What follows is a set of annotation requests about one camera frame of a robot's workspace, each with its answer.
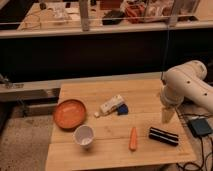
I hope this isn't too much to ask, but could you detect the orange ceramic bowl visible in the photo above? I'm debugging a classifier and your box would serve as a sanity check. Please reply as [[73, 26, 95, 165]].
[[53, 99, 86, 129]]

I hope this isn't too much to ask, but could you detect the metal frame post left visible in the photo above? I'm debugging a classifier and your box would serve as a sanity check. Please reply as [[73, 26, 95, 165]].
[[79, 0, 90, 31]]

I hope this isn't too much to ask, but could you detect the orange carrot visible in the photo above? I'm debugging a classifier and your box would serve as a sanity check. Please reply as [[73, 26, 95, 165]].
[[129, 127, 137, 151]]

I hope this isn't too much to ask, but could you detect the red orange cloth item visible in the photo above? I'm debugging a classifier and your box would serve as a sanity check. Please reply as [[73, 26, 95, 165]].
[[125, 5, 145, 24]]

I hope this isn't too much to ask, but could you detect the black power adapter box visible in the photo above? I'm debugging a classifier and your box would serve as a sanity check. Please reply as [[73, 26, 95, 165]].
[[187, 118, 213, 137]]

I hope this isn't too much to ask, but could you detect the black cable on floor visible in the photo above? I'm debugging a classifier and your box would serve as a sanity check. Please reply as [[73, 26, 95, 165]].
[[175, 107, 213, 171]]

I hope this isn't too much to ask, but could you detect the metal frame post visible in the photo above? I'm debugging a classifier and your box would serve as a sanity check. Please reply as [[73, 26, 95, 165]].
[[79, 0, 90, 31], [168, 0, 183, 27]]

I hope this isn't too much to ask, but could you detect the blue small block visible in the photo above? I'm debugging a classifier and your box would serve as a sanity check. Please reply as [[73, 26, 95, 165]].
[[117, 104, 129, 115]]

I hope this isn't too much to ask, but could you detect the black white striped block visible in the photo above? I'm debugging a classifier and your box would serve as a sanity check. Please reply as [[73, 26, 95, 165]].
[[149, 127, 179, 146]]

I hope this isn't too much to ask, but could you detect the metal frame post right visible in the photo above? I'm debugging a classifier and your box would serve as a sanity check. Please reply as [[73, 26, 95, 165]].
[[168, 0, 183, 27]]

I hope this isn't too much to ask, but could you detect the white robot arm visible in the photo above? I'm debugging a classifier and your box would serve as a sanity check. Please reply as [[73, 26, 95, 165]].
[[160, 60, 213, 123]]

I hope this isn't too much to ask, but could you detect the white paper cup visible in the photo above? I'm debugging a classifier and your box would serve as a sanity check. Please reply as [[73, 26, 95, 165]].
[[73, 125, 94, 149]]

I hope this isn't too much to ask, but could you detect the black bag on bench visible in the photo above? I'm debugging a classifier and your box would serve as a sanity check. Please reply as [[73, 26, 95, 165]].
[[102, 10, 125, 25]]

